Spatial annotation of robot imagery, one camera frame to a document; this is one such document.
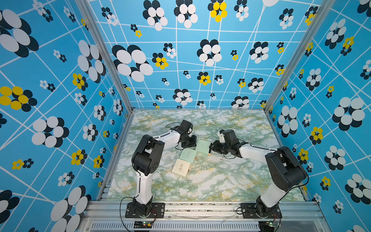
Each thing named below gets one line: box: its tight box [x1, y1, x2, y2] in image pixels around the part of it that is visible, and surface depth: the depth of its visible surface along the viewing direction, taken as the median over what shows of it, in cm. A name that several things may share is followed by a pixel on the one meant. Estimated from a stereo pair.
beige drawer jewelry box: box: [171, 158, 191, 178], surface depth 87 cm
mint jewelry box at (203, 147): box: [195, 139, 212, 156], surface depth 96 cm
